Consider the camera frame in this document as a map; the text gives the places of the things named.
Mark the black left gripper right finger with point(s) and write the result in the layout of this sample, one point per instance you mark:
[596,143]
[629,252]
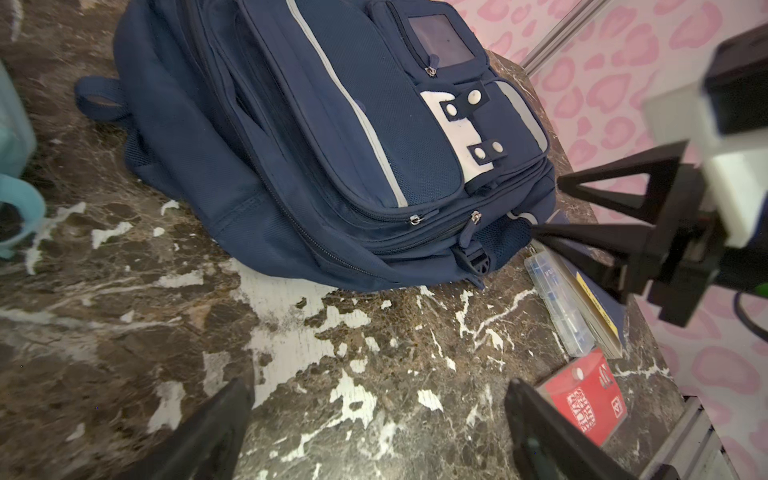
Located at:
[546,446]

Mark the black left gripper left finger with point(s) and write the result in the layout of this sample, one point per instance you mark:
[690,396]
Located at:
[207,445]

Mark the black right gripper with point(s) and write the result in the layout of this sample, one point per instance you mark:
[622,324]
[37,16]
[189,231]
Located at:
[638,186]

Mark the navy blue book yellow label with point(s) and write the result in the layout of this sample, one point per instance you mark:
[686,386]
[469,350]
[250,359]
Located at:
[605,317]

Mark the navy blue student backpack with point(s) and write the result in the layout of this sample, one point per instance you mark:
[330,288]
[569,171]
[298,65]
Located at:
[366,145]

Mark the red card box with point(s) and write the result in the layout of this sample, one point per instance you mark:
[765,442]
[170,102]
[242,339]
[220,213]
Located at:
[587,394]

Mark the clear plastic pen case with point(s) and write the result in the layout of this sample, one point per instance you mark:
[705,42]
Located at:
[550,283]

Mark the teal water bottle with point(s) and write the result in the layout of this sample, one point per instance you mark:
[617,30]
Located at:
[18,144]

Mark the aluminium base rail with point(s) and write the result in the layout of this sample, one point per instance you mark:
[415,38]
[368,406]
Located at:
[693,450]

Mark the aluminium frame corner post right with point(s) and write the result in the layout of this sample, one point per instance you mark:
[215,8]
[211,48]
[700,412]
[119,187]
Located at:
[564,31]

